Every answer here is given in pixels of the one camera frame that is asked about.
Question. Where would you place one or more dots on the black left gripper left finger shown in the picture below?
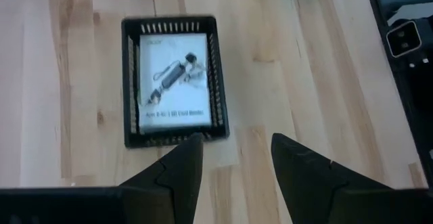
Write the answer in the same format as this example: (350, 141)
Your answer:
(169, 193)

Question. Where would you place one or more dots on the black plastic basket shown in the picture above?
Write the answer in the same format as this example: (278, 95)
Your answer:
(130, 82)

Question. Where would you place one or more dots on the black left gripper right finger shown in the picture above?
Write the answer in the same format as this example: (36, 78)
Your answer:
(311, 193)

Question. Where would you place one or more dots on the white card bottom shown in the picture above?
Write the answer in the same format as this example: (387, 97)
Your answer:
(176, 82)

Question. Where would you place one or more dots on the small silver-rimmed black camera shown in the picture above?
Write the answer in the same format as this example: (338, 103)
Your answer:
(403, 38)

